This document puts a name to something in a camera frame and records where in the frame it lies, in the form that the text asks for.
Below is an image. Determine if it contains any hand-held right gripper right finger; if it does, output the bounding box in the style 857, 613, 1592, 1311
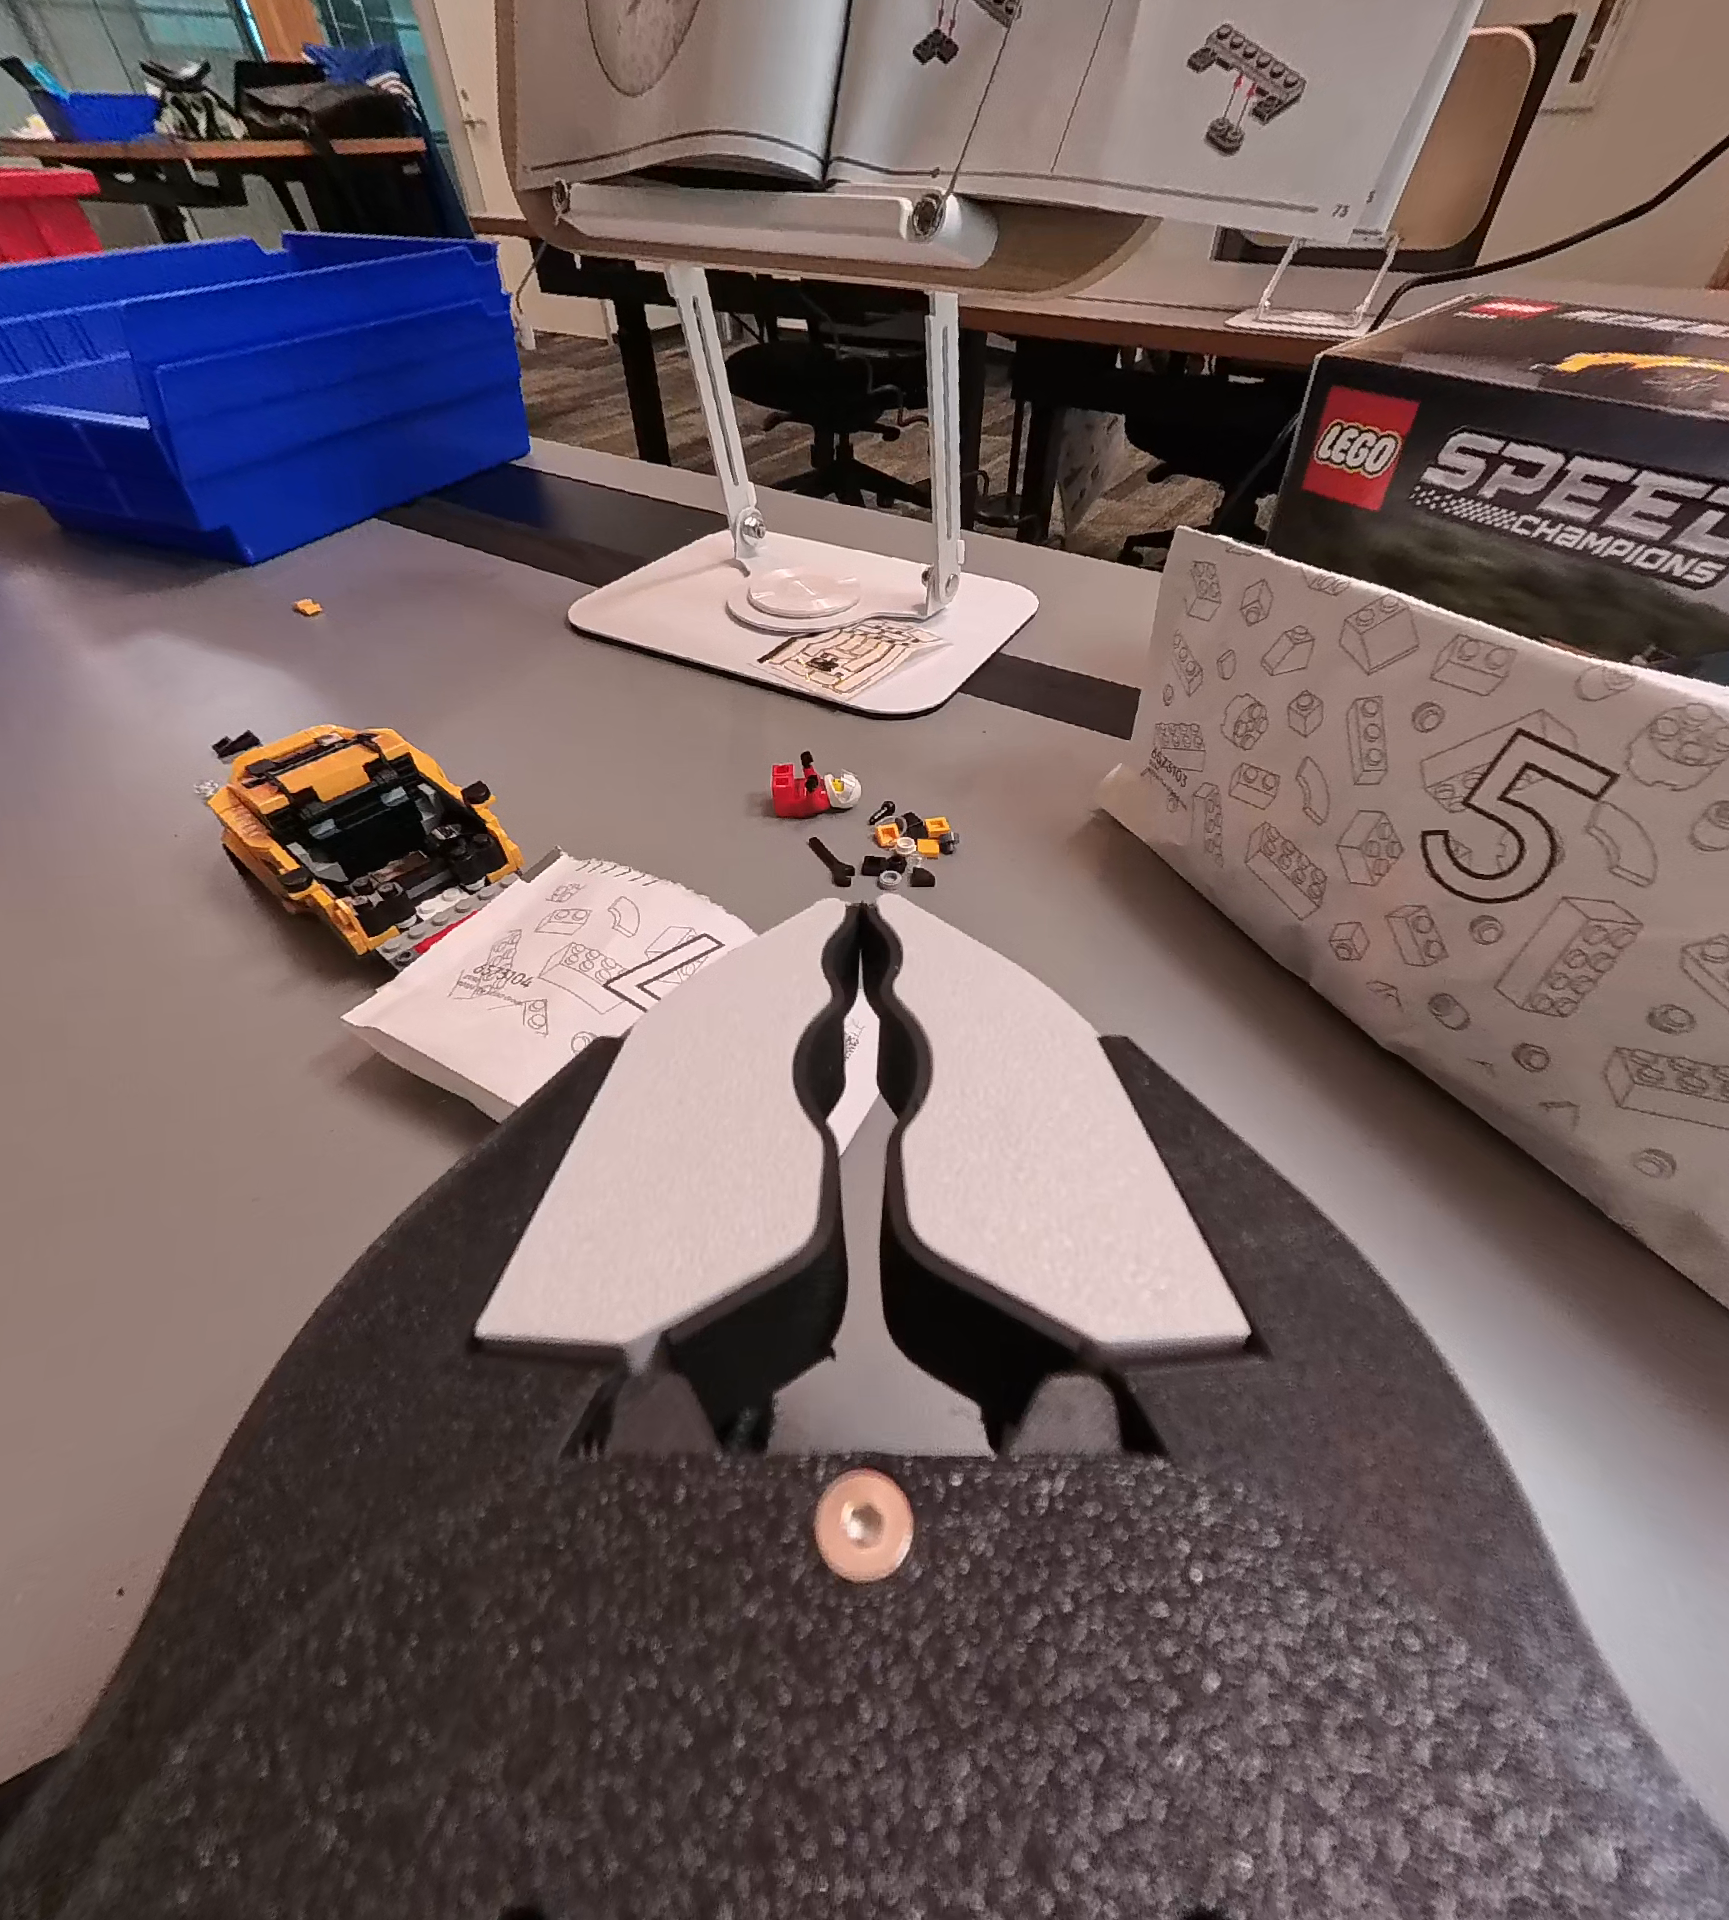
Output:
864, 895, 1253, 1430

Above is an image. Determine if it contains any small group of toy bricks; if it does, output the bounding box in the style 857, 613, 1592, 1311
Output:
871, 802, 963, 893

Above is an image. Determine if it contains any black toy set box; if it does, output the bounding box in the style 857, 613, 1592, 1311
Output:
1269, 295, 1729, 673

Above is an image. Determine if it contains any black office chair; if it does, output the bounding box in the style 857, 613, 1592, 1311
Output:
728, 334, 914, 509

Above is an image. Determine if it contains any black cable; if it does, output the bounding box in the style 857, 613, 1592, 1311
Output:
1379, 64, 1729, 324

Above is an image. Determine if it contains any clear acrylic stand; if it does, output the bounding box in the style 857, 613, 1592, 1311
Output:
1225, 228, 1404, 337

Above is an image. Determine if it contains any blue plastic bin holding paper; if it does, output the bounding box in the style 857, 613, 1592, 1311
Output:
0, 228, 534, 570

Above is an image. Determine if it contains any black bag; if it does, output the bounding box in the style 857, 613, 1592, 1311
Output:
234, 82, 411, 147

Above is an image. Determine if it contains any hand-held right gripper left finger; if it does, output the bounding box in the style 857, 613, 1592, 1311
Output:
475, 897, 867, 1429

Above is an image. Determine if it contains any brown background desk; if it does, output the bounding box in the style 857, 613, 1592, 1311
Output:
470, 213, 1407, 471

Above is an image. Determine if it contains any sticker sheet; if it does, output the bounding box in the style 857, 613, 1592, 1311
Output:
752, 619, 952, 696

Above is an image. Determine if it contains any torn white paper bag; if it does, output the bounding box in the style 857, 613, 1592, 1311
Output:
342, 851, 896, 1169

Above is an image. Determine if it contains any full white paper bag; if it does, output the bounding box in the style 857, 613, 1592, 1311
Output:
1104, 524, 1729, 1370

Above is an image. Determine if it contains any small blue background bin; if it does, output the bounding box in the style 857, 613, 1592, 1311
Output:
30, 91, 165, 147

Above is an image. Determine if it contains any white adjustable stand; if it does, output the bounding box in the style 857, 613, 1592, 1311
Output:
496, 0, 1486, 721

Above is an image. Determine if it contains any open booklet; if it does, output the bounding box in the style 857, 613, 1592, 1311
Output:
508, 0, 1486, 247

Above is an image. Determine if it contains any yellow toy brick car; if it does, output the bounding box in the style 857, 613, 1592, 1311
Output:
204, 725, 530, 966

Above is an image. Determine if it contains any wooden background table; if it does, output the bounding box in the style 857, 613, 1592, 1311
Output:
0, 132, 431, 247

